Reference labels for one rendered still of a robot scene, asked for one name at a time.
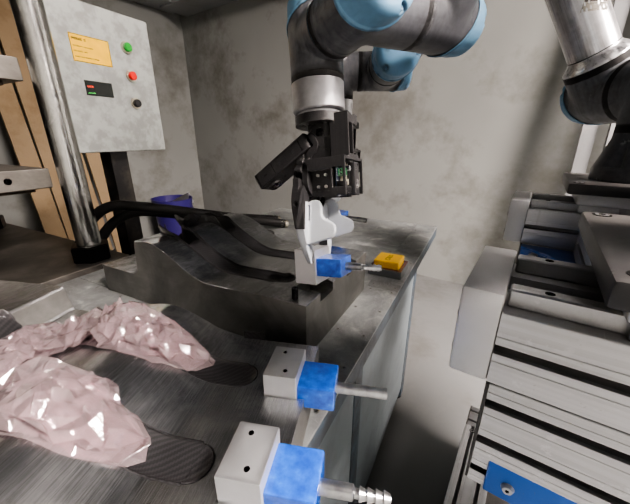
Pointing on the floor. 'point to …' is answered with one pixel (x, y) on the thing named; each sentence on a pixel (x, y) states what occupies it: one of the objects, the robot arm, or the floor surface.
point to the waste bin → (175, 205)
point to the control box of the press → (108, 92)
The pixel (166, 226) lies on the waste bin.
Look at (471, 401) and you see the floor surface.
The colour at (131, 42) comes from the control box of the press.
